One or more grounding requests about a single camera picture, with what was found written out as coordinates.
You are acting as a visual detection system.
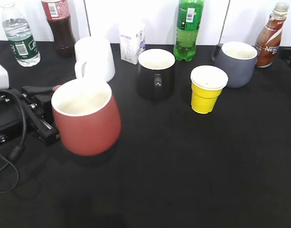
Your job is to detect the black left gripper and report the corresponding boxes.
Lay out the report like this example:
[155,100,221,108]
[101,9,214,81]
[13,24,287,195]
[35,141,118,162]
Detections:
[0,86,59,146]

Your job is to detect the red ceramic mug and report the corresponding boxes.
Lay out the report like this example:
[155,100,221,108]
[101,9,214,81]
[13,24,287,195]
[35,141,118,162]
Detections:
[51,79,121,156]

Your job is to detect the brown coffee drink bottle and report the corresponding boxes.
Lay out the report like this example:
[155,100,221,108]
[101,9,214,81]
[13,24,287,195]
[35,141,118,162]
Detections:
[254,2,289,68]

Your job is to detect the white ceramic mug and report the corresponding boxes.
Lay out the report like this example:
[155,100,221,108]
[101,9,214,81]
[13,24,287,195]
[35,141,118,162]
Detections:
[74,37,115,82]

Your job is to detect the black ceramic mug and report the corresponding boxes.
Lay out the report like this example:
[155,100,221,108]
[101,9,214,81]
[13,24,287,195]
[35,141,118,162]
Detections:
[136,48,175,100]

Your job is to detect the green sprite bottle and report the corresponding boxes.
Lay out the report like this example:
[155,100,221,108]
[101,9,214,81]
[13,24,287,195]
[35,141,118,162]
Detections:
[173,0,205,62]

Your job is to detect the grey ceramic mug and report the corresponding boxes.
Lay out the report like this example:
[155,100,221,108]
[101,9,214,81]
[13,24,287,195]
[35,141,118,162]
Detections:
[211,41,257,88]

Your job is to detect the clear water bottle green label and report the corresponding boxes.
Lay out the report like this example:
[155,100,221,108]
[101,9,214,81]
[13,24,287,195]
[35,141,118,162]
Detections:
[0,0,40,67]

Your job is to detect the dark cola bottle red label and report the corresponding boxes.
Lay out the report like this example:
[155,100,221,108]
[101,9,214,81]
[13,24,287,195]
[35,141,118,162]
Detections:
[41,0,75,57]

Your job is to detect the white milk carton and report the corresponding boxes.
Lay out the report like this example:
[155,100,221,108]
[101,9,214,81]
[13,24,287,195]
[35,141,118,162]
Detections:
[118,21,145,65]

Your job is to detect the yellow paper cup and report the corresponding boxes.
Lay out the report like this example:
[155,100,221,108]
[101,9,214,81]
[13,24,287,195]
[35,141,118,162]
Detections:
[190,65,228,114]

